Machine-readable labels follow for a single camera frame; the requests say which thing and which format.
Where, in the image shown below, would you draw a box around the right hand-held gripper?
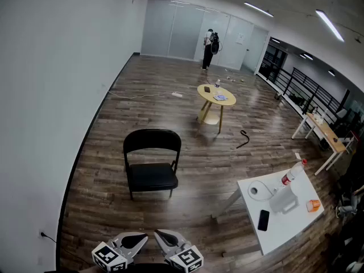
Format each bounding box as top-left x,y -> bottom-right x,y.
154,229 -> 204,273

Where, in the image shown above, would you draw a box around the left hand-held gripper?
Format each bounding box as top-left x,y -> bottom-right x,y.
91,231 -> 148,273

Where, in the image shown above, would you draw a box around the black folding chair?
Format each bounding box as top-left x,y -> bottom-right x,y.
123,129 -> 182,201

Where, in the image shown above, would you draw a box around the person's black clothing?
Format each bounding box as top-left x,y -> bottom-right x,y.
132,262 -> 171,273

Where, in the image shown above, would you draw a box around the black smartphone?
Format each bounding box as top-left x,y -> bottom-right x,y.
257,209 -> 270,232

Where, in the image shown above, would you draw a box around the white square table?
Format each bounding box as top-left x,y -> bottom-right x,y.
212,168 -> 325,258

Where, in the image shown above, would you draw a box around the white electric kettle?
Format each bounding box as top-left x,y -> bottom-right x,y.
268,184 -> 299,215

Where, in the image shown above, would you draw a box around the clear bottle red label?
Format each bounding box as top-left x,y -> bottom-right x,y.
280,158 -> 308,187

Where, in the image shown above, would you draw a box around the round yellow wooden table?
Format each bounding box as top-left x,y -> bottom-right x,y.
195,84 -> 237,138

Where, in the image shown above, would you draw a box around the wooden desk white legs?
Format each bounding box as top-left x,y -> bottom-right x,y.
291,112 -> 355,176

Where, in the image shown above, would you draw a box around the black metal railing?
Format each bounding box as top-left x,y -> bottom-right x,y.
257,43 -> 350,122

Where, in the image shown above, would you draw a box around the frosted glass partition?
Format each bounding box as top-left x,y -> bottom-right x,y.
140,0 -> 270,73

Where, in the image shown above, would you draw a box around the rows of ceiling strip lights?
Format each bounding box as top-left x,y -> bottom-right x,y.
180,0 -> 345,42

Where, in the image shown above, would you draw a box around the black bent strap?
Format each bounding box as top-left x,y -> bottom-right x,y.
235,130 -> 250,150

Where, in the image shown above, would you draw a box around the white power strip with cable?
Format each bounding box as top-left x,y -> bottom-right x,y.
106,89 -> 200,100

